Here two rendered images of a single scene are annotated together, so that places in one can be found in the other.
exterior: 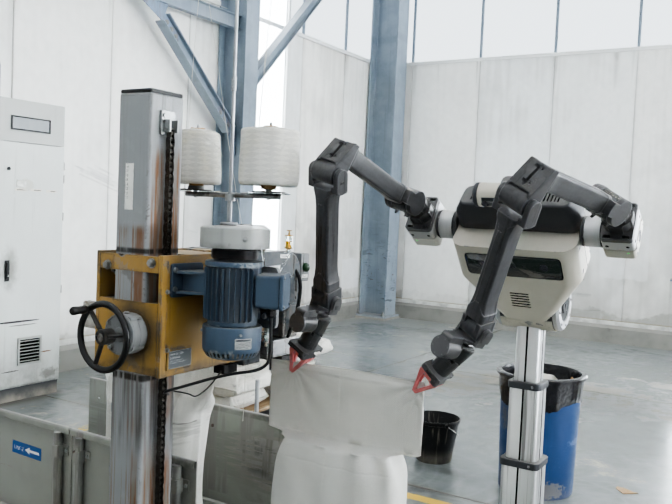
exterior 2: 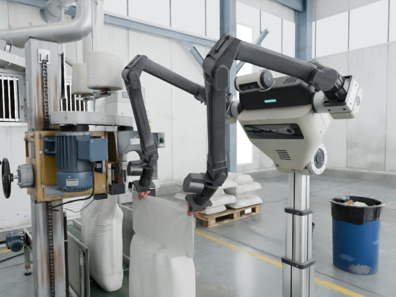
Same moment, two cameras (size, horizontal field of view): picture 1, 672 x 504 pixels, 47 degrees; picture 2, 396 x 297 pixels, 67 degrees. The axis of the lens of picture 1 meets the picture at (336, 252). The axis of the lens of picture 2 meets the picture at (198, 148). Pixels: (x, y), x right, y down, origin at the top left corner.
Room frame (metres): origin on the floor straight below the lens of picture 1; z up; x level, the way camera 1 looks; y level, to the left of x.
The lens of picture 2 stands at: (0.95, -0.67, 1.33)
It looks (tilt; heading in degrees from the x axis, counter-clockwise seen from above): 3 degrees down; 20
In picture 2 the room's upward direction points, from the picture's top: straight up
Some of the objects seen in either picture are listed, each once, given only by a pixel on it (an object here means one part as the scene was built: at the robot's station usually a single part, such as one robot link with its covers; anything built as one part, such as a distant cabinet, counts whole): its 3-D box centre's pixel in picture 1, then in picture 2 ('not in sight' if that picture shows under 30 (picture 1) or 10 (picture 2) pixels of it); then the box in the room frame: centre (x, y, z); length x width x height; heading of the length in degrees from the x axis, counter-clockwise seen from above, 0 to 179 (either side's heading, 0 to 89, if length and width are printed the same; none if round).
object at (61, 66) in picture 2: not in sight; (60, 76); (3.59, 1.86, 1.95); 0.30 x 0.01 x 0.48; 59
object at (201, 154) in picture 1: (197, 156); (85, 79); (2.25, 0.41, 1.61); 0.15 x 0.14 x 0.17; 59
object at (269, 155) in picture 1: (269, 157); (105, 72); (2.12, 0.19, 1.61); 0.17 x 0.17 x 0.17
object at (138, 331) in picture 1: (125, 333); (25, 175); (1.96, 0.53, 1.14); 0.11 x 0.06 x 0.11; 59
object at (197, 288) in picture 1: (199, 280); (60, 145); (2.00, 0.35, 1.27); 0.12 x 0.09 x 0.09; 149
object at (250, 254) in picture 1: (234, 254); (74, 128); (1.98, 0.26, 1.35); 0.12 x 0.12 x 0.04
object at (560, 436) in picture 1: (538, 429); (355, 233); (4.20, -1.15, 0.32); 0.51 x 0.48 x 0.65; 149
